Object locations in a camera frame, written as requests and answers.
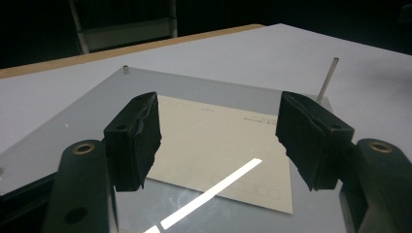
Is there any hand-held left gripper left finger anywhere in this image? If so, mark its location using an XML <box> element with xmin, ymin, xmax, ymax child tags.
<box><xmin>103</xmin><ymin>91</ymin><xmax>162</xmax><ymax>192</ymax></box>

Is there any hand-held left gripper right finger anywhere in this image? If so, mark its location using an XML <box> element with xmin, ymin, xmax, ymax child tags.
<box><xmin>275</xmin><ymin>90</ymin><xmax>356</xmax><ymax>192</ymax></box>

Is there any clear acrylic photo frame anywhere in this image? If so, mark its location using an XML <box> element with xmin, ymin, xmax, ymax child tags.
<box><xmin>0</xmin><ymin>66</ymin><xmax>349</xmax><ymax>233</ymax></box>

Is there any painting postcard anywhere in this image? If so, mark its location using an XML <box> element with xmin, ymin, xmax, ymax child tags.
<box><xmin>146</xmin><ymin>94</ymin><xmax>294</xmax><ymax>215</ymax></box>

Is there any white metal stand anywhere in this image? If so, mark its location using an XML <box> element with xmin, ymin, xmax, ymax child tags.
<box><xmin>67</xmin><ymin>0</ymin><xmax>179</xmax><ymax>55</ymax></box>

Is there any white table mat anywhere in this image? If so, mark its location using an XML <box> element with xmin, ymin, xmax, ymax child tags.
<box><xmin>0</xmin><ymin>22</ymin><xmax>412</xmax><ymax>195</ymax></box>

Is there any metal frame leg rod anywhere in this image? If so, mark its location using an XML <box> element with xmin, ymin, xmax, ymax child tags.
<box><xmin>316</xmin><ymin>56</ymin><xmax>340</xmax><ymax>105</ymax></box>

